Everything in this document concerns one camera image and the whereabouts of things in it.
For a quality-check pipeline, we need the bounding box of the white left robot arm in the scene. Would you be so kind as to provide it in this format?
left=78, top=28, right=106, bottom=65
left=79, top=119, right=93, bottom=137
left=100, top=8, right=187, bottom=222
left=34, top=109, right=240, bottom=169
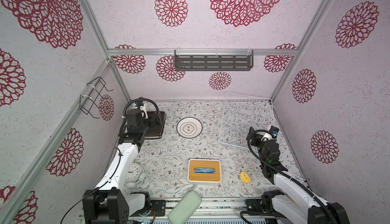
left=81, top=106, right=166, bottom=224

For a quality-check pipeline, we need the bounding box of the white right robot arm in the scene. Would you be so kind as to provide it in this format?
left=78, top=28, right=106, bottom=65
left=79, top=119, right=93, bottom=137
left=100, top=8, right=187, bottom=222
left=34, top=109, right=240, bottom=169
left=246, top=127, right=350, bottom=224

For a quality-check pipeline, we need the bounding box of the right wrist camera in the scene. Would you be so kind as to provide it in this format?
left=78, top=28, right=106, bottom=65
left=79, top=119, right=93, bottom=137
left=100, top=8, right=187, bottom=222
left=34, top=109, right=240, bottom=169
left=262, top=125, right=279, bottom=142

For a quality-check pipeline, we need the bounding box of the black wire wall basket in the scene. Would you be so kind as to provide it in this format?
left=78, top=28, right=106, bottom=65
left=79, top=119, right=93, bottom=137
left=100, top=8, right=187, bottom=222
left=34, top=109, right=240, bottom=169
left=79, top=76, right=114, bottom=121

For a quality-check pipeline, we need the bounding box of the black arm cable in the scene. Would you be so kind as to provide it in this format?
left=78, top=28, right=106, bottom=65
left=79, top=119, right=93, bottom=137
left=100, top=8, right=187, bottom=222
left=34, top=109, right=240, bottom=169
left=120, top=97, right=159, bottom=136
left=239, top=128, right=336, bottom=224

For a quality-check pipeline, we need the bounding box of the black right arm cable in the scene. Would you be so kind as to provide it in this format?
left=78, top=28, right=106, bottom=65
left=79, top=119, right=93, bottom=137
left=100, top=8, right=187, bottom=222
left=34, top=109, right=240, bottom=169
left=239, top=128, right=336, bottom=224

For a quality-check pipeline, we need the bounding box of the white wooden tissue box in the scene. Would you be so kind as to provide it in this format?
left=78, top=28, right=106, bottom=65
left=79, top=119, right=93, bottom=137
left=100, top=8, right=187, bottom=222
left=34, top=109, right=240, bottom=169
left=187, top=159, right=222, bottom=184

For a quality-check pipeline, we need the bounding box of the white alarm clock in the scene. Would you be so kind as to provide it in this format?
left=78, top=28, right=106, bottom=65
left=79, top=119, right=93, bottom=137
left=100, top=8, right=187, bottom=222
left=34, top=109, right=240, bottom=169
left=125, top=163, right=147, bottom=189

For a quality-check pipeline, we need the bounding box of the grey wall shelf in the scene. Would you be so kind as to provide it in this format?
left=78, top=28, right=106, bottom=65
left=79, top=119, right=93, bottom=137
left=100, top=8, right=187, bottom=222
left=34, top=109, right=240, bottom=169
left=174, top=50, right=254, bottom=72

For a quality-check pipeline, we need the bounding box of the yellow sponge piece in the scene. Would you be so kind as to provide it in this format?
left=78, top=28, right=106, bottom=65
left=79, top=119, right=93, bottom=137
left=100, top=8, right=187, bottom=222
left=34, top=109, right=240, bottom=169
left=240, top=172, right=251, bottom=183

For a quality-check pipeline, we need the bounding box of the white wire dish rack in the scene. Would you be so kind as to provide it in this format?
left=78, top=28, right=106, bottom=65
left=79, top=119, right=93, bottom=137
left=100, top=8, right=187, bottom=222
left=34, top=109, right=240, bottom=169
left=218, top=92, right=275, bottom=149

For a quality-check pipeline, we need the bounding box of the small white round plate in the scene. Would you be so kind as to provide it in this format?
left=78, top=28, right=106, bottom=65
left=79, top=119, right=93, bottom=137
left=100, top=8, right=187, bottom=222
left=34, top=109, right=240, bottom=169
left=176, top=117, right=203, bottom=139

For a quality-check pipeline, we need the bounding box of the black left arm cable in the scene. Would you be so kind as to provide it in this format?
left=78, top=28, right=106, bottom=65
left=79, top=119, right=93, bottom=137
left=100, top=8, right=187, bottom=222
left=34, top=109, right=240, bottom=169
left=120, top=97, right=159, bottom=136

